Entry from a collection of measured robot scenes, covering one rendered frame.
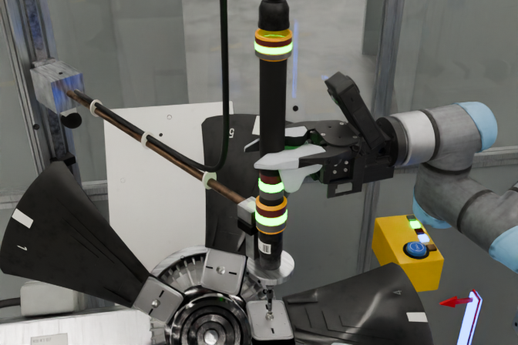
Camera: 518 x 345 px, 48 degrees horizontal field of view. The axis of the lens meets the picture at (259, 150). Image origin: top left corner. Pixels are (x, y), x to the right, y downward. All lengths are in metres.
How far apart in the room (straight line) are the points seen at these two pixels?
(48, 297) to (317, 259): 0.98
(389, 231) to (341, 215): 0.46
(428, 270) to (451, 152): 0.49
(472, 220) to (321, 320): 0.28
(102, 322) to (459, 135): 0.65
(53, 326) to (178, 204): 0.32
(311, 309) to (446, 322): 1.33
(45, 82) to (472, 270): 1.50
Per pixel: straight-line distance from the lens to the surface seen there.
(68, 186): 0.91
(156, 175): 1.18
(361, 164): 0.79
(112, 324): 1.07
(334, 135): 0.78
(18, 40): 1.29
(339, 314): 0.98
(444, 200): 0.89
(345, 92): 0.75
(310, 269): 1.89
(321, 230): 1.80
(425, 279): 1.32
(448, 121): 0.85
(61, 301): 1.11
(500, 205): 0.86
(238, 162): 0.96
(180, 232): 1.17
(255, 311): 0.97
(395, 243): 1.31
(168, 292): 0.92
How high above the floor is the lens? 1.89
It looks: 31 degrees down
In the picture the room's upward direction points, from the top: straight up
